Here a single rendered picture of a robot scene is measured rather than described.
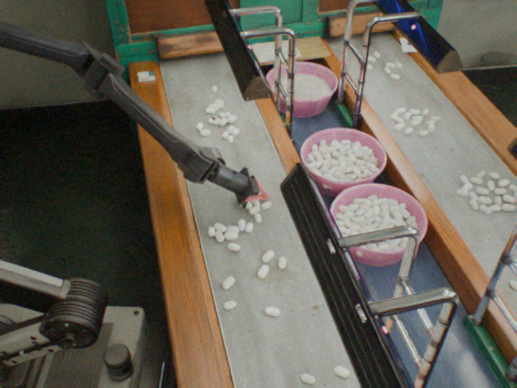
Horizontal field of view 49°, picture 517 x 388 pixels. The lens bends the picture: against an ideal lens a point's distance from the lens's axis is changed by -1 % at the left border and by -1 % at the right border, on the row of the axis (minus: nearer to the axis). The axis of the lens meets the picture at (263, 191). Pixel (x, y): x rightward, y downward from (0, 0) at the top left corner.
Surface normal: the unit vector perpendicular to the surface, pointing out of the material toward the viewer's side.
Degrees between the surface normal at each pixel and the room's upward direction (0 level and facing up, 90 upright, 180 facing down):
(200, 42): 67
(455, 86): 0
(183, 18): 90
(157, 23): 90
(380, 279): 0
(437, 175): 0
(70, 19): 90
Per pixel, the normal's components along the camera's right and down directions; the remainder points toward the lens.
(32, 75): 0.15, 0.67
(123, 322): 0.00, -0.73
